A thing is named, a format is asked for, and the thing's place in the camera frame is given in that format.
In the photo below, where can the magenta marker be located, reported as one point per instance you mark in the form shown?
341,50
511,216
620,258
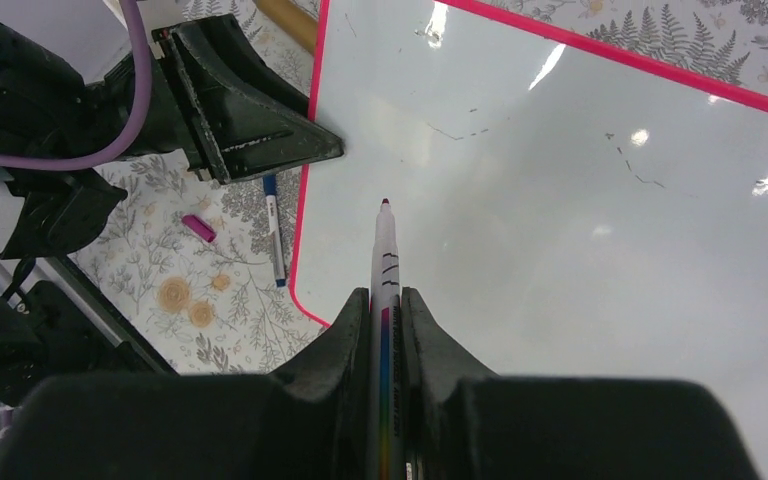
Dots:
385,433

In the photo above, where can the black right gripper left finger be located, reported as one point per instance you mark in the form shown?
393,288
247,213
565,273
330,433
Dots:
324,397

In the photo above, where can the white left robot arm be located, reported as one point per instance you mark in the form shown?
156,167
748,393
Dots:
54,209

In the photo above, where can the floral patterned table mat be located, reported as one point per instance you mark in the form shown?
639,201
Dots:
215,307

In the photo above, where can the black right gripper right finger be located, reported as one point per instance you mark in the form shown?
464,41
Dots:
435,366

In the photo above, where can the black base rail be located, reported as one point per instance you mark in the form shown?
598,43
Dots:
62,324

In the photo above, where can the pink framed whiteboard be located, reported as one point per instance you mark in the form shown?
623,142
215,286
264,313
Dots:
563,206

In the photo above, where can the brown wooden toy microphone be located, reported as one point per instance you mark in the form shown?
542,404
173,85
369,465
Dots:
296,23

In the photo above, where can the magenta marker cap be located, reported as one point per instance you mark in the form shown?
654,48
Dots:
199,227

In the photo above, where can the blue capped marker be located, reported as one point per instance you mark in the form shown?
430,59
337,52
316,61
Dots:
270,193

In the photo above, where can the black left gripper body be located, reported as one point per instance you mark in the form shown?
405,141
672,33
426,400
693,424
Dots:
48,114

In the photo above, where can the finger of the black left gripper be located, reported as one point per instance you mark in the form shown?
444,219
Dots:
216,100

